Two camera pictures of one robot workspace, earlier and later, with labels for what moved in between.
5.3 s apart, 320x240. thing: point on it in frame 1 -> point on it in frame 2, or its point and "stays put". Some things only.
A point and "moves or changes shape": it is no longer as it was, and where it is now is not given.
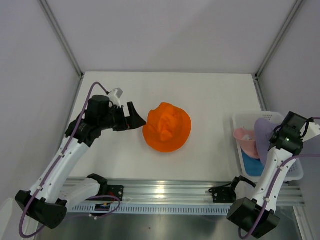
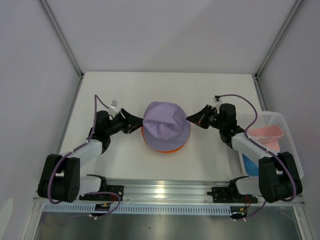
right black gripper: x=300 y=138 -> x=201 y=117
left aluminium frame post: x=62 y=36 stays put
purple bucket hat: x=264 y=129 -> x=165 y=127
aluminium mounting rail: x=193 y=192 stays put
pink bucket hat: x=246 y=139 moves or changes shape
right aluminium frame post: x=288 y=20 stays put
